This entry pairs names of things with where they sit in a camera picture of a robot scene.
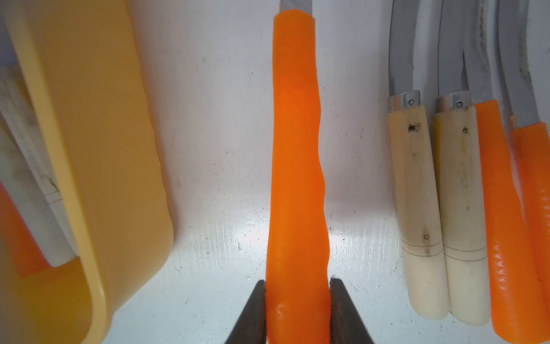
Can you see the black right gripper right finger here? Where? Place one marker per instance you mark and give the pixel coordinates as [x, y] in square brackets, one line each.
[346, 326]

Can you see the sickle with wooden handle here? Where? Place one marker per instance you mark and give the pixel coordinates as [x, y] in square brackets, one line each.
[458, 174]
[413, 170]

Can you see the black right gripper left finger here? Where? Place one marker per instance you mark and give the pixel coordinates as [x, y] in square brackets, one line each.
[250, 328]

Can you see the yellow plastic storage tray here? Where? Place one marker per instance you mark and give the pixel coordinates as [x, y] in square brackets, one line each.
[80, 62]

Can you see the sickle with orange handle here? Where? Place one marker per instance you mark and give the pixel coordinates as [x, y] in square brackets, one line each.
[530, 134]
[298, 302]
[25, 253]
[518, 312]

